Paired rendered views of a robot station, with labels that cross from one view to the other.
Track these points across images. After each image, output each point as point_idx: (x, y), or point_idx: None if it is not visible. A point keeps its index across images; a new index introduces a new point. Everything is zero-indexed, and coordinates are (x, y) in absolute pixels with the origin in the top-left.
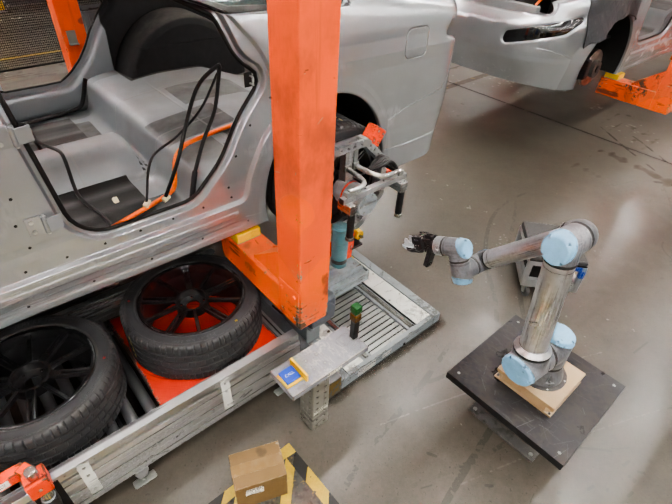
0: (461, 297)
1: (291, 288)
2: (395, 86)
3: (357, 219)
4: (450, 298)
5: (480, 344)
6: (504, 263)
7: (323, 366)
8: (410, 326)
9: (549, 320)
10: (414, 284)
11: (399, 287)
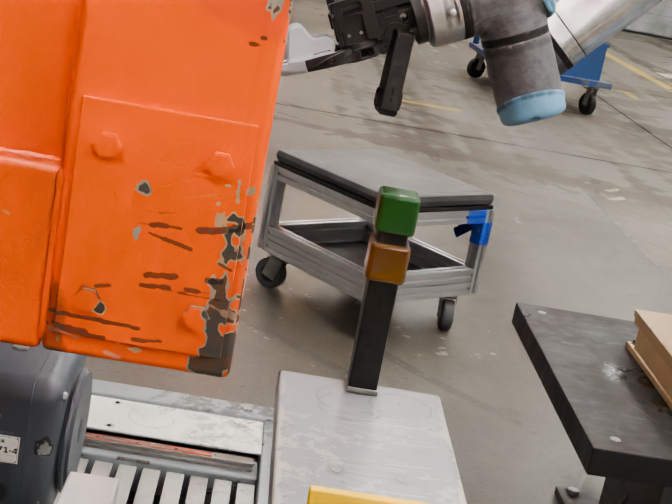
0: (256, 383)
1: (198, 115)
2: None
3: None
4: (235, 393)
5: (554, 371)
6: (628, 19)
7: (418, 492)
8: (252, 466)
9: None
10: None
11: (98, 387)
